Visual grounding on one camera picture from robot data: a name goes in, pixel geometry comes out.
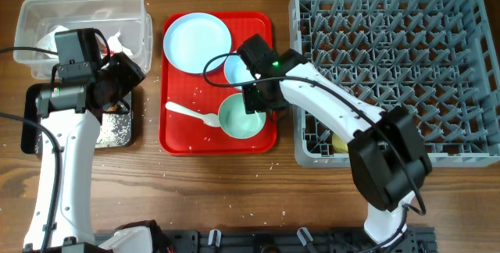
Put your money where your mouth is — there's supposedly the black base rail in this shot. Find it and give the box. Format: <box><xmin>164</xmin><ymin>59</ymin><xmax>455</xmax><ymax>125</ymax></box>
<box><xmin>93</xmin><ymin>227</ymin><xmax>437</xmax><ymax>253</ymax></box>

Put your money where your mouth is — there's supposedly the red serving tray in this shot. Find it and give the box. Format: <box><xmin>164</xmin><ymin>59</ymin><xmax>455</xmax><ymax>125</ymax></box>
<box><xmin>159</xmin><ymin>11</ymin><xmax>277</xmax><ymax>155</ymax></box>

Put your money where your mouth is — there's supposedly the brown carrot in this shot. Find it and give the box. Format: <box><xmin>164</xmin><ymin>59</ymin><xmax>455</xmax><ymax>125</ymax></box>
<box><xmin>106</xmin><ymin>104</ymin><xmax>118</xmax><ymax>112</ymax></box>

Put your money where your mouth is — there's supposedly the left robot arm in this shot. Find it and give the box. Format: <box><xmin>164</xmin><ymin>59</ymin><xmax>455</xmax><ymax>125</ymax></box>
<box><xmin>23</xmin><ymin>28</ymin><xmax>171</xmax><ymax>252</ymax></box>

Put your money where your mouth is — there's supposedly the white tissue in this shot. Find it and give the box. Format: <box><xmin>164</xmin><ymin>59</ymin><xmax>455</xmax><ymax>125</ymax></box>
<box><xmin>36</xmin><ymin>25</ymin><xmax>68</xmax><ymax>59</ymax></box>

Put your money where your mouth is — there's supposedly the light blue plate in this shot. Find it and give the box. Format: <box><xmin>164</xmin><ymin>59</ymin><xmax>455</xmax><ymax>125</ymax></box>
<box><xmin>162</xmin><ymin>12</ymin><xmax>232</xmax><ymax>74</ymax></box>

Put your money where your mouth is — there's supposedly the green bowl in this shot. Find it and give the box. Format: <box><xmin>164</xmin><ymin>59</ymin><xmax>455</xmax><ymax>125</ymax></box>
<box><xmin>218</xmin><ymin>93</ymin><xmax>266</xmax><ymax>140</ymax></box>

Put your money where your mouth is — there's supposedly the white plastic spoon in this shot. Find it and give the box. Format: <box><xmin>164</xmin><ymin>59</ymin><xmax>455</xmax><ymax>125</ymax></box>
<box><xmin>165</xmin><ymin>102</ymin><xmax>220</xmax><ymax>127</ymax></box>

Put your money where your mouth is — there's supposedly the white paper scrap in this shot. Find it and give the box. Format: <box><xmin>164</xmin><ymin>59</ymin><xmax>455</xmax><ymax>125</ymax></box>
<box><xmin>107</xmin><ymin>30</ymin><xmax>133</xmax><ymax>56</ymax></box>

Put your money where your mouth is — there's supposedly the light blue rice bowl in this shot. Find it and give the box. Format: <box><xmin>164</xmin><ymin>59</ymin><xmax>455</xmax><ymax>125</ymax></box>
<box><xmin>223</xmin><ymin>52</ymin><xmax>255</xmax><ymax>84</ymax></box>

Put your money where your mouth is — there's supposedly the grey dishwasher rack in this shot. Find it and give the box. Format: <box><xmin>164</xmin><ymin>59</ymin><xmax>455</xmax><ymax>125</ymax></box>
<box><xmin>289</xmin><ymin>0</ymin><xmax>499</xmax><ymax>167</ymax></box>

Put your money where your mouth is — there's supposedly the black waste tray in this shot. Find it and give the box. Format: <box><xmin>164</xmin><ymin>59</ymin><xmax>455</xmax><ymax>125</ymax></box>
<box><xmin>20</xmin><ymin>84</ymin><xmax>134</xmax><ymax>155</ymax></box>

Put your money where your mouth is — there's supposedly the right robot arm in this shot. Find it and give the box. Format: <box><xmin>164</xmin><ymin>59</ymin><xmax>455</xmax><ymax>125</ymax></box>
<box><xmin>236</xmin><ymin>34</ymin><xmax>432</xmax><ymax>249</ymax></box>

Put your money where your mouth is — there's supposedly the clear plastic waste bin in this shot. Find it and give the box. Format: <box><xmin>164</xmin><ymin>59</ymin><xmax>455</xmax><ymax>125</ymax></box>
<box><xmin>14</xmin><ymin>0</ymin><xmax>153</xmax><ymax>73</ymax></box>

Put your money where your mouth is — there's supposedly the yellow cup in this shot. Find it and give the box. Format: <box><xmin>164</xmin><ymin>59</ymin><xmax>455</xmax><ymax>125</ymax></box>
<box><xmin>331</xmin><ymin>134</ymin><xmax>348</xmax><ymax>154</ymax></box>

